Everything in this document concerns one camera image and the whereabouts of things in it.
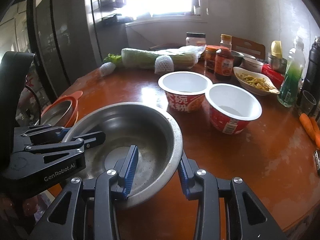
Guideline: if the foam-netted fruit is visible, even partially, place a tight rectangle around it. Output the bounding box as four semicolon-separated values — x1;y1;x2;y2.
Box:
155;55;174;75
99;62;116;77

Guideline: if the red chili sauce jar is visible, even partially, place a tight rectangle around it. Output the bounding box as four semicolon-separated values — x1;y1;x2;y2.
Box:
204;45;222;73

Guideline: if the small drinking glass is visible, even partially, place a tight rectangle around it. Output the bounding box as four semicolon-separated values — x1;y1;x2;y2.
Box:
299;90;316;115

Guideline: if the wrapped napa cabbage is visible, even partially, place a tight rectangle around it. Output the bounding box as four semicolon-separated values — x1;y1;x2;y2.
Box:
121;46;206;70

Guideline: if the black-lid plastic jar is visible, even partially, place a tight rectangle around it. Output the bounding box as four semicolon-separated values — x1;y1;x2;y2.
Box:
185;33;206;46

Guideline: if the red tissue box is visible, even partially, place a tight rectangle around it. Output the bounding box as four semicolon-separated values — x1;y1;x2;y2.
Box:
261;64;284;89

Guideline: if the red noodle cup with barcode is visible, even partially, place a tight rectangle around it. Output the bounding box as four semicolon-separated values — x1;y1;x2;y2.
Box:
205;83;262;135

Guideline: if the small steel bowl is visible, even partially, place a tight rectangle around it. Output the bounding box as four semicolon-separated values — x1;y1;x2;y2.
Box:
268;53;287;75

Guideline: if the yellow cup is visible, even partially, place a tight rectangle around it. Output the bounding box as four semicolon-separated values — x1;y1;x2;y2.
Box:
271;41;283;59

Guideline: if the brown sauce bottle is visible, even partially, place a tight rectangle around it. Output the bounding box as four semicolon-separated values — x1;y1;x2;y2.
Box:
214;34;234;81

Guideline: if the green lettuce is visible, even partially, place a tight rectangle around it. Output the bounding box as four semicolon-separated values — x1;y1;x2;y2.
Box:
103;54;123;67

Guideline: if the curved wooden chair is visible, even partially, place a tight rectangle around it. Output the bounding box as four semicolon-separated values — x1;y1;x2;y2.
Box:
149;43;183;51

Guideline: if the deep steel bowl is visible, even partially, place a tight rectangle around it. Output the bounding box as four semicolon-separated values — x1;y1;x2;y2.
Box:
63;102;183;209

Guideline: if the white dish with food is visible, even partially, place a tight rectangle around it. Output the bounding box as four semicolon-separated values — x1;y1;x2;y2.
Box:
233;67;279;96

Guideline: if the black thermos flask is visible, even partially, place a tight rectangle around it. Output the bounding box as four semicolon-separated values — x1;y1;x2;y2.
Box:
297;36;320;106

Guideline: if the foam-netted fruit right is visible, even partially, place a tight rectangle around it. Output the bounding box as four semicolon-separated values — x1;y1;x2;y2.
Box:
155;55;174;75

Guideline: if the foam-netted fruit left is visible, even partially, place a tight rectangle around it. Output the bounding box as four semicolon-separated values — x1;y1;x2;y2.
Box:
99;62;116;77

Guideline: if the dark refrigerator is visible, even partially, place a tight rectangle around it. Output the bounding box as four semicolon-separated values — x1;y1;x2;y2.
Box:
0;0;131;100

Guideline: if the orange carrot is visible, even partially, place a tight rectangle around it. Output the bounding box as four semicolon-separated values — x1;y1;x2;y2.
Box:
299;113;316;141
310;117;320;148

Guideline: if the steel plate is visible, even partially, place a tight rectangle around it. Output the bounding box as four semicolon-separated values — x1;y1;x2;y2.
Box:
41;100;73;126

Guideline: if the white ceramic bowl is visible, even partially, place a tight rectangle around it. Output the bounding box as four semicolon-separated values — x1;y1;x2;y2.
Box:
242;57;264;73

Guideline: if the green drink bottle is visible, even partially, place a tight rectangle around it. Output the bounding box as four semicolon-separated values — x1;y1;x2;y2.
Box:
277;36;305;108

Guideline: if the red noodle cup with characters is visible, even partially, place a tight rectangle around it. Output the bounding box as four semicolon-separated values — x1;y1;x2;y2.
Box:
158;71;213;113

